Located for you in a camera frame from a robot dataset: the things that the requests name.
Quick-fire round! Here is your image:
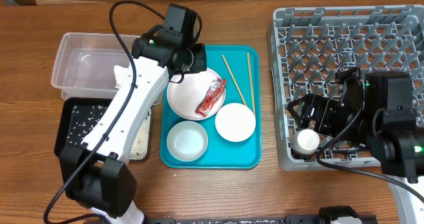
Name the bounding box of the grey bowl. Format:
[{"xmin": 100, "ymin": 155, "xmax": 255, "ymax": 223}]
[{"xmin": 166, "ymin": 121, "xmax": 208, "ymax": 162}]

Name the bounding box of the teal plastic tray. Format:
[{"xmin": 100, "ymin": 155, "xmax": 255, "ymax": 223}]
[{"xmin": 160, "ymin": 45, "xmax": 262, "ymax": 169}]

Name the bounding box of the white napkin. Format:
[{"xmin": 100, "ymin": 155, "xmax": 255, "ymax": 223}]
[{"xmin": 113, "ymin": 65, "xmax": 128, "ymax": 89}]

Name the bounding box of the grey dish rack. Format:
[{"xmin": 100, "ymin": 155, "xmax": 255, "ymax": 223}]
[{"xmin": 266, "ymin": 5, "xmax": 423, "ymax": 171}]

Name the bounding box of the clear plastic bin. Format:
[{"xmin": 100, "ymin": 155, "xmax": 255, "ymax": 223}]
[{"xmin": 51, "ymin": 32, "xmax": 129, "ymax": 100}]

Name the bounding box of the left wooden chopstick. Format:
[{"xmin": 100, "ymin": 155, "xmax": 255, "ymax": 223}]
[{"xmin": 221, "ymin": 54, "xmax": 247, "ymax": 106}]

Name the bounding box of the white rice pile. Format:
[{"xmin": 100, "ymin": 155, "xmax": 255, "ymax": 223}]
[{"xmin": 65, "ymin": 105, "xmax": 152, "ymax": 160}]

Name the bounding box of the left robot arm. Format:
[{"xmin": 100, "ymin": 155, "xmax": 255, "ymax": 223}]
[{"xmin": 54, "ymin": 3, "xmax": 207, "ymax": 223}]

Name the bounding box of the white cup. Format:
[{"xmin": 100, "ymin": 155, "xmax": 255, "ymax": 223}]
[{"xmin": 291, "ymin": 129, "xmax": 320, "ymax": 155}]

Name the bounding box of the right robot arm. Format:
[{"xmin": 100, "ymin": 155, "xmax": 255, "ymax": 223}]
[{"xmin": 287, "ymin": 68, "xmax": 423, "ymax": 223}]

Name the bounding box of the black food tray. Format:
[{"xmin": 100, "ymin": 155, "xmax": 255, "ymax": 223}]
[{"xmin": 54, "ymin": 97, "xmax": 152, "ymax": 161}]

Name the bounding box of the large white plate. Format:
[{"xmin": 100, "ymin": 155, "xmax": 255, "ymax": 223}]
[{"xmin": 166, "ymin": 68, "xmax": 226, "ymax": 121}]

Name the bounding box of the wooden chopstick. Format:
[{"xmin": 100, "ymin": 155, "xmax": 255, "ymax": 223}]
[
  {"xmin": 221, "ymin": 54, "xmax": 247, "ymax": 106},
  {"xmin": 246, "ymin": 52, "xmax": 256, "ymax": 116}
]

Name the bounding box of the small white plate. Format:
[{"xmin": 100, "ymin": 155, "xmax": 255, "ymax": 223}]
[{"xmin": 215, "ymin": 103, "xmax": 256, "ymax": 142}]

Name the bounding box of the red sauce packet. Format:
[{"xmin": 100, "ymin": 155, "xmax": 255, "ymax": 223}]
[{"xmin": 195, "ymin": 78, "xmax": 227, "ymax": 117}]

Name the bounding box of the right wooden chopstick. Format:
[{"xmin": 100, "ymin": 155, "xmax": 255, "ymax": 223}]
[{"xmin": 246, "ymin": 52, "xmax": 256, "ymax": 116}]

